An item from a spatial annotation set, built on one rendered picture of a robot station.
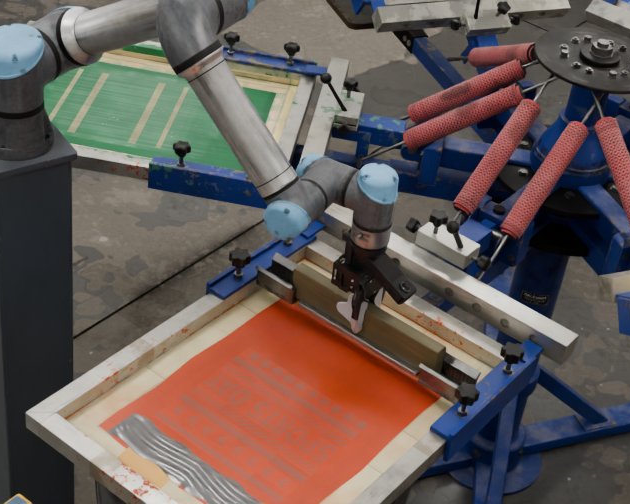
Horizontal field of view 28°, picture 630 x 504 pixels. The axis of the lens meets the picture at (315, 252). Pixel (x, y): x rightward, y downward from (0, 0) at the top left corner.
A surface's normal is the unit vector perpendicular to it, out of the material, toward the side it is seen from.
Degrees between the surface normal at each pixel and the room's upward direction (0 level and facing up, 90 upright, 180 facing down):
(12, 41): 7
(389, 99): 0
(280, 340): 0
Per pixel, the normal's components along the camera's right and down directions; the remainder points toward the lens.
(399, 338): -0.62, 0.42
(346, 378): 0.11, -0.79
